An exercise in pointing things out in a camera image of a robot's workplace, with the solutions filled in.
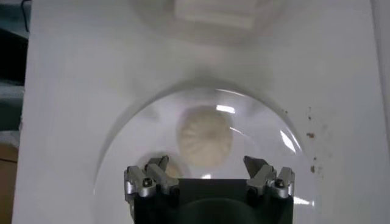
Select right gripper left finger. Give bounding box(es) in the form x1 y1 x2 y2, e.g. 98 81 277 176
123 155 180 203

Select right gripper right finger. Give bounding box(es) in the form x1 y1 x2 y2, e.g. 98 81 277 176
243 155 296 200

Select white steamed baozi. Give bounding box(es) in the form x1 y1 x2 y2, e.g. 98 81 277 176
136 151 191 181
175 105 234 168

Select round white plate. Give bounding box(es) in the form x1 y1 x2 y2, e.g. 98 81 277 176
92 86 318 224

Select white electric pot base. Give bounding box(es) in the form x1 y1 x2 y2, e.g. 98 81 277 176
174 12 255 30

